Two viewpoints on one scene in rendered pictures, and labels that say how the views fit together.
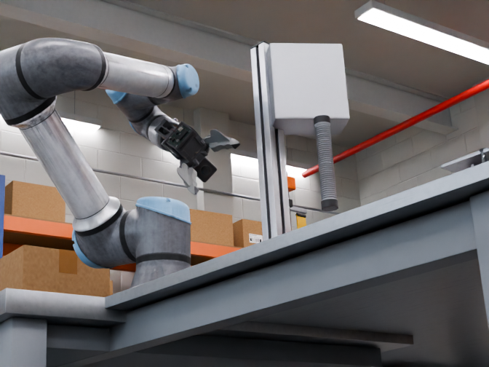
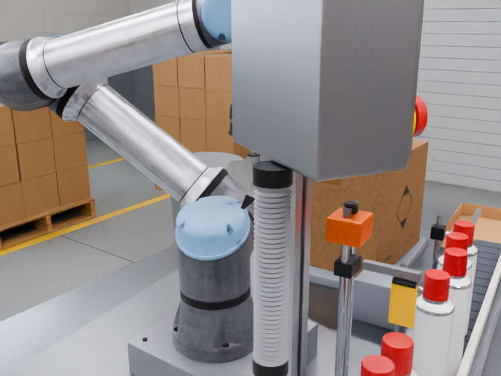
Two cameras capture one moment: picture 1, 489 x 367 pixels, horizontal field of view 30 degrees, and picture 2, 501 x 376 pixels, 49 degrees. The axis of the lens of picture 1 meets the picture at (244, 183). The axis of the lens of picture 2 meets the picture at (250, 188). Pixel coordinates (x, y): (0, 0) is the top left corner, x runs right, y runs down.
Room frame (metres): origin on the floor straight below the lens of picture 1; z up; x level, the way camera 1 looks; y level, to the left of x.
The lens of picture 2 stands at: (1.70, -0.63, 1.41)
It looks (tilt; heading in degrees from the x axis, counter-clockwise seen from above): 17 degrees down; 73
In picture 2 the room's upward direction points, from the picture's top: straight up
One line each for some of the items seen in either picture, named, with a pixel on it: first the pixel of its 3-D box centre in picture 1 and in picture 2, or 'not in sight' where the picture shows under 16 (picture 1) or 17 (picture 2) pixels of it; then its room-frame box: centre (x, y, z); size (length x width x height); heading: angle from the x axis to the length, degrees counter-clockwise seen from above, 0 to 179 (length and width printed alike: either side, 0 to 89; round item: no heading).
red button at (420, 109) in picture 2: not in sight; (405, 116); (1.97, -0.19, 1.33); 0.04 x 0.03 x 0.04; 98
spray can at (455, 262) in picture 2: not in sight; (449, 313); (2.20, 0.00, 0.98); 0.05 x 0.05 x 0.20
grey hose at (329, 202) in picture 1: (325, 162); (271, 274); (1.85, -0.18, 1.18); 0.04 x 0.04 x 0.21
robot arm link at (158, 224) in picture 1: (160, 229); (215, 245); (1.88, 0.19, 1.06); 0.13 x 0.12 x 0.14; 61
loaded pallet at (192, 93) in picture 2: not in sight; (232, 118); (2.95, 4.10, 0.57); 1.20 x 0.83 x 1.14; 39
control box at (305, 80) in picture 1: (305, 89); (317, 52); (1.90, -0.15, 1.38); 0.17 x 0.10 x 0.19; 98
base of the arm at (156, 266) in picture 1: (163, 282); (216, 309); (1.88, 0.18, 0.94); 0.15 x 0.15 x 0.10
